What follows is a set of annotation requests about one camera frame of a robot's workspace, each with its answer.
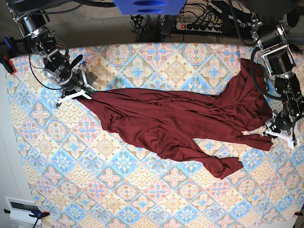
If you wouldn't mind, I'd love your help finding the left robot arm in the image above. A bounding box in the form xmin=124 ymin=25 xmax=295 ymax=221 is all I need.
xmin=242 ymin=0 xmax=304 ymax=148

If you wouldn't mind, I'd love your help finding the white wall vent box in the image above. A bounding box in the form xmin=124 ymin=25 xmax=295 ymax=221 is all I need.
xmin=4 ymin=196 xmax=39 ymax=225

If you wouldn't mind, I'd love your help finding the orange clamp lower right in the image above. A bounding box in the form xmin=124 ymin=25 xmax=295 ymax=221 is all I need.
xmin=294 ymin=211 xmax=303 ymax=216

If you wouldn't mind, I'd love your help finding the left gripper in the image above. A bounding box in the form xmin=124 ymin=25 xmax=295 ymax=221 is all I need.
xmin=262 ymin=113 xmax=297 ymax=141

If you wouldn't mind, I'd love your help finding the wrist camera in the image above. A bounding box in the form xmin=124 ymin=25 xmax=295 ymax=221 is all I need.
xmin=287 ymin=139 xmax=299 ymax=150
xmin=85 ymin=87 xmax=96 ymax=99

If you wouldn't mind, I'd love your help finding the blue orange clamp lower left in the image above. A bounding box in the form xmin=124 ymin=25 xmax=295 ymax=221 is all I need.
xmin=4 ymin=209 xmax=50 ymax=219

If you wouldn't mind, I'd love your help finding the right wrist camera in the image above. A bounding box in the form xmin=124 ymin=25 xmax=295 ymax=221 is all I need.
xmin=85 ymin=87 xmax=96 ymax=99

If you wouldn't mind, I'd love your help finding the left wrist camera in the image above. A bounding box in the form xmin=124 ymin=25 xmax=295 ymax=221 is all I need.
xmin=287 ymin=139 xmax=299 ymax=150

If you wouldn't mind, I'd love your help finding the white power strip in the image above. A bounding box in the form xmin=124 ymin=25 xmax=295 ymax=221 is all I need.
xmin=175 ymin=22 xmax=221 ymax=33

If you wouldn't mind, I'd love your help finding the blue orange clamp upper left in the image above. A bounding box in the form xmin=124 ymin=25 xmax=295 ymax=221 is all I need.
xmin=0 ymin=37 xmax=16 ymax=75

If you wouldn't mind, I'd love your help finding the patterned tablecloth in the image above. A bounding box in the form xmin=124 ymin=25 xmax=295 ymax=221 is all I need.
xmin=6 ymin=43 xmax=304 ymax=228

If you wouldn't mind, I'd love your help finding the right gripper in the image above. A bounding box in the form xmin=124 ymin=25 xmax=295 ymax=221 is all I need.
xmin=56 ymin=61 xmax=92 ymax=108

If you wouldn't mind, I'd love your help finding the blue orange clamp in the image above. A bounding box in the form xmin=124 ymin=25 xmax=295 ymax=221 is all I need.
xmin=4 ymin=209 xmax=50 ymax=219
xmin=0 ymin=37 xmax=16 ymax=75

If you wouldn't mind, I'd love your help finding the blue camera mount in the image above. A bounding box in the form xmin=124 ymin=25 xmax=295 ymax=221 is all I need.
xmin=113 ymin=0 xmax=187 ymax=15

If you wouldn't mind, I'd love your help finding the dark red t-shirt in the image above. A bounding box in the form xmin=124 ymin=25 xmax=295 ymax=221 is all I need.
xmin=79 ymin=58 xmax=272 ymax=179

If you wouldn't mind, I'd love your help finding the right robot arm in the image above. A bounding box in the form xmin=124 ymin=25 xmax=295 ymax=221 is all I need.
xmin=7 ymin=0 xmax=95 ymax=107

